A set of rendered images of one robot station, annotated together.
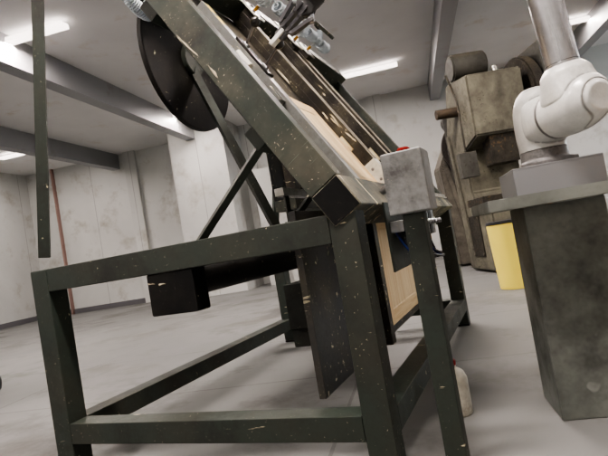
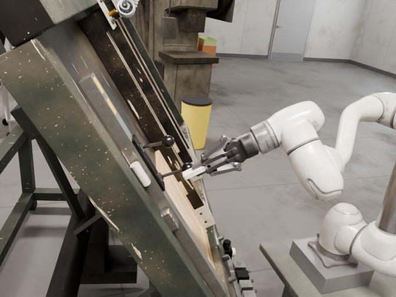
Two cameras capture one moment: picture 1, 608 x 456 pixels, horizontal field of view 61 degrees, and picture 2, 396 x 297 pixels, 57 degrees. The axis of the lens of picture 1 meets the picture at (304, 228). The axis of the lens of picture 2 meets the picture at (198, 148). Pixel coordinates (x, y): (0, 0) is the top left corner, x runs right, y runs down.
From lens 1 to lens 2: 1.67 m
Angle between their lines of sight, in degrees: 41
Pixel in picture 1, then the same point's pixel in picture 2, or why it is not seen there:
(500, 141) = (195, 15)
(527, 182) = (330, 286)
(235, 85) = (163, 271)
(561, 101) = (383, 264)
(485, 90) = not seen: outside the picture
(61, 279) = not seen: outside the picture
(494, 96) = not seen: outside the picture
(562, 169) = (351, 279)
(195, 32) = (122, 203)
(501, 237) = (192, 114)
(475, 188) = (165, 42)
